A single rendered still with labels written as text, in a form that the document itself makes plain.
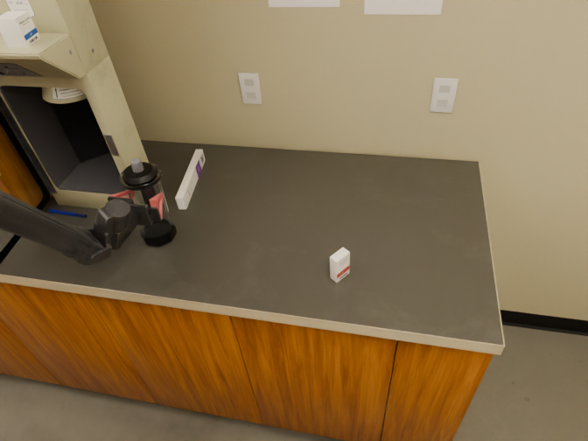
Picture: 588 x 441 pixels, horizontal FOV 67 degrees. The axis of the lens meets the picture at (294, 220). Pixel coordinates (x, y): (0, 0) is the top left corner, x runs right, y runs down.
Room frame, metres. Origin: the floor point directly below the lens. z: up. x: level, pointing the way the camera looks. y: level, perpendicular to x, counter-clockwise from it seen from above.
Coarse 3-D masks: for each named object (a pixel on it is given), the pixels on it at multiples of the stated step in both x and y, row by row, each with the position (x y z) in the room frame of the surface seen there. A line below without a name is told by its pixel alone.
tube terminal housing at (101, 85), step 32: (0, 0) 1.10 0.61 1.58; (32, 0) 1.08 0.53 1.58; (64, 0) 1.09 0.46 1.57; (0, 32) 1.12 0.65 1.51; (64, 32) 1.07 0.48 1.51; (96, 32) 1.15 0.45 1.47; (96, 64) 1.11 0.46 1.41; (96, 96) 1.06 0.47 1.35; (128, 128) 1.14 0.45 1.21; (128, 160) 1.08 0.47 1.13; (64, 192) 1.14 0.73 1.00
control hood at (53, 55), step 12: (0, 36) 1.09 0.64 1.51; (48, 36) 1.06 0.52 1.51; (60, 36) 1.05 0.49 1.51; (0, 48) 1.01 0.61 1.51; (12, 48) 1.00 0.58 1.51; (24, 48) 0.99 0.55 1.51; (36, 48) 0.99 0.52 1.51; (48, 48) 0.99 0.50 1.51; (60, 48) 1.02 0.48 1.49; (72, 48) 1.05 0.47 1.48; (0, 60) 1.00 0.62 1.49; (12, 60) 0.99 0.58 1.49; (24, 60) 0.98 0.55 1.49; (36, 60) 0.97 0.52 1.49; (48, 60) 0.97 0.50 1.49; (60, 60) 1.00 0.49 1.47; (72, 60) 1.04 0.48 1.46; (36, 72) 1.04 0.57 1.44; (48, 72) 1.02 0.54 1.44; (60, 72) 1.01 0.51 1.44; (72, 72) 1.02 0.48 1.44; (84, 72) 1.06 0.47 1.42
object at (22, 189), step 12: (0, 132) 1.09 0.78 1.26; (0, 144) 1.07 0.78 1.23; (12, 144) 1.11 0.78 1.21; (0, 156) 1.05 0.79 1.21; (12, 156) 1.09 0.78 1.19; (0, 168) 1.03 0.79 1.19; (12, 168) 1.06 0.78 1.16; (24, 168) 1.10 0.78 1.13; (0, 180) 1.01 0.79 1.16; (12, 180) 1.04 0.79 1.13; (24, 180) 1.08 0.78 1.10; (12, 192) 1.02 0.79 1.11; (24, 192) 1.05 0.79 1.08; (36, 192) 1.09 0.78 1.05; (36, 204) 1.07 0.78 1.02; (0, 228) 0.92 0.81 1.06; (0, 240) 0.90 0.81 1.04
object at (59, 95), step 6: (42, 90) 1.16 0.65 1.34; (48, 90) 1.13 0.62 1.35; (54, 90) 1.13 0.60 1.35; (60, 90) 1.12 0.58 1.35; (66, 90) 1.12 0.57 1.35; (72, 90) 1.12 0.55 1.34; (78, 90) 1.13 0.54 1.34; (42, 96) 1.16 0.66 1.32; (48, 96) 1.13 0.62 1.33; (54, 96) 1.12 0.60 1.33; (60, 96) 1.12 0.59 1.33; (66, 96) 1.12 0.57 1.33; (72, 96) 1.12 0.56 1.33; (78, 96) 1.12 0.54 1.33; (84, 96) 1.13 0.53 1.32; (54, 102) 1.12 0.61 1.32; (60, 102) 1.11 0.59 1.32; (66, 102) 1.11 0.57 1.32
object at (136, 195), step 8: (120, 176) 0.96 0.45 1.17; (128, 184) 0.92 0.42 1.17; (144, 184) 0.91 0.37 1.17; (160, 184) 0.96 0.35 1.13; (128, 192) 0.93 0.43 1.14; (136, 192) 0.91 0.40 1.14; (144, 192) 0.92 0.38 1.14; (152, 192) 0.92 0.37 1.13; (136, 200) 0.91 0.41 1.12; (144, 200) 0.91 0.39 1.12; (168, 216) 0.95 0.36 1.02; (152, 224) 0.91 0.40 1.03; (160, 224) 0.92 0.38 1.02; (168, 224) 0.94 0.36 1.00; (144, 232) 0.92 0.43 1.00; (152, 232) 0.91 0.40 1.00; (160, 232) 0.91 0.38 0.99; (168, 232) 0.93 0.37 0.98
